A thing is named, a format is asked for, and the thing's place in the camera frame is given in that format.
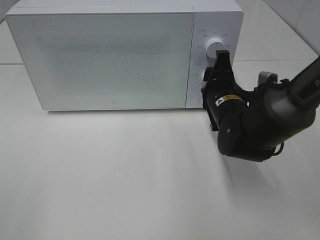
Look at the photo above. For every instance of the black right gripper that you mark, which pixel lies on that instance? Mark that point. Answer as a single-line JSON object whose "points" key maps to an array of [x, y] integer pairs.
{"points": [[223, 99]]}

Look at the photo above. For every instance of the white timer knob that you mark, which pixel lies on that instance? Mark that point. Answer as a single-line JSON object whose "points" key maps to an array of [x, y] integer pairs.
{"points": [[201, 78]]}

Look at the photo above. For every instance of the round white door button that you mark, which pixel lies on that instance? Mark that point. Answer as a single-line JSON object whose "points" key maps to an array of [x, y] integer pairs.
{"points": [[200, 100]]}

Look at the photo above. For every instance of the white microwave door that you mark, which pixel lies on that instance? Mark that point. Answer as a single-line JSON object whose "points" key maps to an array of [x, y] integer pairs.
{"points": [[106, 61]]}

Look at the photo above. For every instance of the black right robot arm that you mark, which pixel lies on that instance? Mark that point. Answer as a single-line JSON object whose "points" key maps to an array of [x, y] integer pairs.
{"points": [[254, 125]]}

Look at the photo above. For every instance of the upper white power knob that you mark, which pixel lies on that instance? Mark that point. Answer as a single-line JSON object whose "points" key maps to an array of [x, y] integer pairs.
{"points": [[216, 43]]}

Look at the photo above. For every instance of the white microwave oven body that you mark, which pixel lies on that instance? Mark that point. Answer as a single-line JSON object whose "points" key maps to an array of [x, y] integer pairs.
{"points": [[211, 18]]}

